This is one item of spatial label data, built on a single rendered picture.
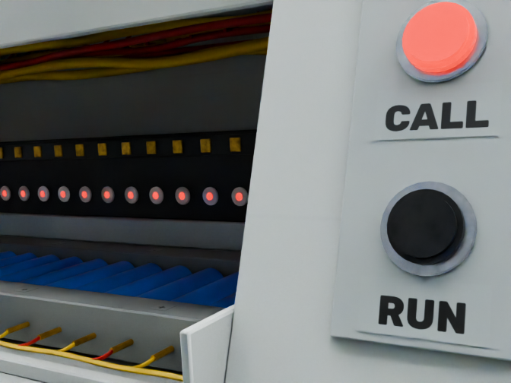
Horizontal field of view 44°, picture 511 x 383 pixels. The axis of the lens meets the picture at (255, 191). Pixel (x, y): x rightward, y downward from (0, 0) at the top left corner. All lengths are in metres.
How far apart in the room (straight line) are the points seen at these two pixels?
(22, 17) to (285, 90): 0.14
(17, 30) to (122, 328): 0.13
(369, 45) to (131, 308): 0.15
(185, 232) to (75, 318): 0.12
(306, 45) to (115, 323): 0.15
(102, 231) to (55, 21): 0.20
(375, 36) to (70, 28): 0.13
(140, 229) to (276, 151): 0.25
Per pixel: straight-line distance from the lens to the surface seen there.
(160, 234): 0.39
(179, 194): 0.38
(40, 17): 0.26
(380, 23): 0.16
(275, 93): 0.17
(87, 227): 0.43
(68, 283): 0.34
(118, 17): 0.23
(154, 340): 0.26
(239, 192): 0.36
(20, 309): 0.31
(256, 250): 0.16
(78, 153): 0.44
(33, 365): 0.27
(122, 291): 0.31
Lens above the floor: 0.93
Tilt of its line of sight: 11 degrees up
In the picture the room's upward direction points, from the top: 7 degrees clockwise
